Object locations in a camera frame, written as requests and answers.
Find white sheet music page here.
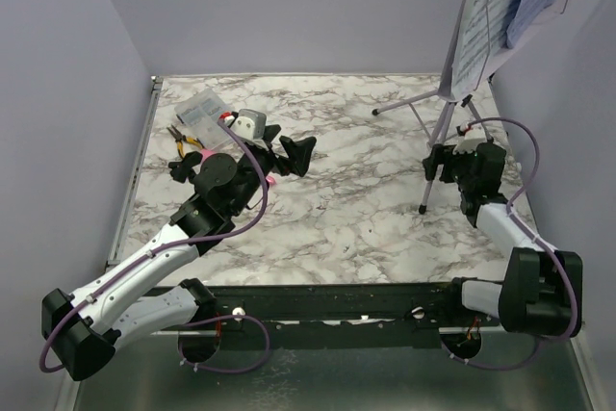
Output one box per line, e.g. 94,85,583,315
450,0,521,99

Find clear plastic compartment box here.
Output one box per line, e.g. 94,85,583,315
174,89,232,150

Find lilac music stand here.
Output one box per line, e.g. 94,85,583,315
371,0,578,215

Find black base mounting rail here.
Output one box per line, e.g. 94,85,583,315
98,278,567,349

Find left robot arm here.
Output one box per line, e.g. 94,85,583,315
39,121,317,381

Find black microphone desk stand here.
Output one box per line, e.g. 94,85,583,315
167,151,203,184

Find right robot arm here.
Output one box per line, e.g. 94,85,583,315
423,141,583,338

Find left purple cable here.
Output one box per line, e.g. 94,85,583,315
38,121,270,373

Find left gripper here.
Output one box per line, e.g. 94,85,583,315
230,126,316,216

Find aluminium extrusion frame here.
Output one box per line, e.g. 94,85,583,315
52,76,167,411

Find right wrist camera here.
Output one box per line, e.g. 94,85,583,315
453,123,486,154

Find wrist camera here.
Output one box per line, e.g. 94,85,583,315
453,123,486,154
218,109,268,149

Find pink toy microphone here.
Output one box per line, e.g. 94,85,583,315
200,148,276,187

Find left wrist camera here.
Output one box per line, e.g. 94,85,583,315
218,109,268,149

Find yellow handled pliers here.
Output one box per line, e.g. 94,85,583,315
167,125,205,159

